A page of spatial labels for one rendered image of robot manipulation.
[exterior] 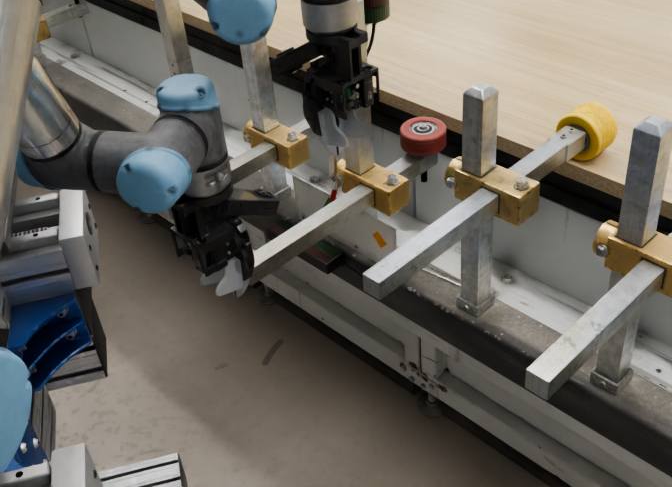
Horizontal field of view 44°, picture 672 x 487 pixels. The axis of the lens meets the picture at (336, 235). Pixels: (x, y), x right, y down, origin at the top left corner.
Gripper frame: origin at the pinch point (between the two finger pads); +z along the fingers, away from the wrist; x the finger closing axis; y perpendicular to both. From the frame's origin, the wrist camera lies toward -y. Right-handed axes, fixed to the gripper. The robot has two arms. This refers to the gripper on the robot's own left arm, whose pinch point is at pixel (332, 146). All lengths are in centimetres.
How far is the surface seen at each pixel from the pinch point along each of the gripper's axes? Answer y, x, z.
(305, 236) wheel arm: -0.2, -7.3, 13.1
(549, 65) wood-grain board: 2, 55, 9
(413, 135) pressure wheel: -1.2, 19.5, 8.0
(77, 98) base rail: -103, 7, 29
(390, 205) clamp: 3.3, 8.4, 14.3
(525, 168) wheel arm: 23.8, 16.0, 2.6
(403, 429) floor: -12, 24, 99
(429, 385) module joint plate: -7, 30, 84
